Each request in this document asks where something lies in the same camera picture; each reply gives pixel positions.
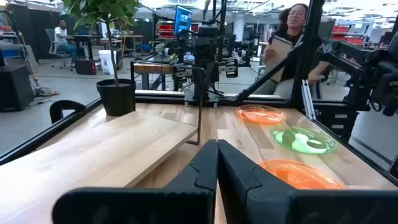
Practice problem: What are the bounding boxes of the wooden background table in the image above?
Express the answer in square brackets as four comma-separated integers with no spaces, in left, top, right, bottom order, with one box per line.
[132,61,175,91]

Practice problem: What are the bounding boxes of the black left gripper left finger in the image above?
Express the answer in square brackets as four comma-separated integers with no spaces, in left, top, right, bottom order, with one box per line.
[51,139,220,224]

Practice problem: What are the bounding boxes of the black drawer cabinet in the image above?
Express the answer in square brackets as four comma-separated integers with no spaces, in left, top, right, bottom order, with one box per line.
[313,105,360,142]

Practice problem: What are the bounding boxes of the grey office chair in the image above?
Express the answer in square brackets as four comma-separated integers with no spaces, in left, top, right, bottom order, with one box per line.
[44,28,72,70]

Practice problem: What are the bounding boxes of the black speaker box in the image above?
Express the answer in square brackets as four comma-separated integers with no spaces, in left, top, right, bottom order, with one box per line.
[0,63,35,113]

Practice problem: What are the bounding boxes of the coiled floor cable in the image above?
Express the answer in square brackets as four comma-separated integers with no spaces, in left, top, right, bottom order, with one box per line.
[33,86,60,98]

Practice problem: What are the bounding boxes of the silver aluminium bar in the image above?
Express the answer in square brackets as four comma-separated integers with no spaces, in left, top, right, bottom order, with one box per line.
[300,79,317,121]

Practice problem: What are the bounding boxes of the wooden shelf black metal legs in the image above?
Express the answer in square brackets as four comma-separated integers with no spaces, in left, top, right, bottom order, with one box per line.
[0,60,202,224]

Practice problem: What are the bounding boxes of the white bin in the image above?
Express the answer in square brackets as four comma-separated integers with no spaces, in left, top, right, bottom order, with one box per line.
[98,49,118,75]

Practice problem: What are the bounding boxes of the black desk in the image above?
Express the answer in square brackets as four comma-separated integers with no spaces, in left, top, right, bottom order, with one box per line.
[70,34,103,60]

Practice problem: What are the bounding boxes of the black arched bracket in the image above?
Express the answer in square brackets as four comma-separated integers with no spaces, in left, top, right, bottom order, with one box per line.
[49,100,87,124]

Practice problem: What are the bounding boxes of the orange translucent plastic plate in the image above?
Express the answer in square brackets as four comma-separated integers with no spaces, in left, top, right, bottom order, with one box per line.
[257,159,345,190]
[235,104,287,125]

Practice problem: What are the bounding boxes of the blue lit monitor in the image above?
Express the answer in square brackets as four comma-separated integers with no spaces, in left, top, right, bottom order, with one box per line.
[173,5,193,35]

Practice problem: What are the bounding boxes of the tan clipboard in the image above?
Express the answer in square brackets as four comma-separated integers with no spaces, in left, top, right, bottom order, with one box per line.
[266,35,295,83]

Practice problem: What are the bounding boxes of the red storage bin rack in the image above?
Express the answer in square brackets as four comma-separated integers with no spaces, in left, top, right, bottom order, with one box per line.
[330,25,365,45]
[157,21,200,40]

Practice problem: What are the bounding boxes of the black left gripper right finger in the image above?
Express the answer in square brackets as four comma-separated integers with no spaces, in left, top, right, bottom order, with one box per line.
[216,139,398,224]

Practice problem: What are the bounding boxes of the black aluminium rig frame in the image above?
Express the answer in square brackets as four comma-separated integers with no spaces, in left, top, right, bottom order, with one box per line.
[0,0,398,187]

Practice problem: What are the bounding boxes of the black case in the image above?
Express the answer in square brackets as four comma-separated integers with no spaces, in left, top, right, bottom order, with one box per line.
[75,58,98,76]

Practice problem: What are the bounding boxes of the green potted plant black pot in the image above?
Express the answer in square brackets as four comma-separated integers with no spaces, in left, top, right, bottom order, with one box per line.
[60,0,142,118]

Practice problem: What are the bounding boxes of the green translucent plastic plate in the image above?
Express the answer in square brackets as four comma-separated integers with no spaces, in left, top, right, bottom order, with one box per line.
[269,124,339,155]

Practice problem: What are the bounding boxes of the black background robot rig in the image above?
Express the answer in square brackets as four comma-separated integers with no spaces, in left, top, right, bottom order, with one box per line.
[223,30,262,68]

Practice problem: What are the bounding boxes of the person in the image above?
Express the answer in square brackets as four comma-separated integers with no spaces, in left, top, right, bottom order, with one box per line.
[53,18,86,68]
[253,2,331,100]

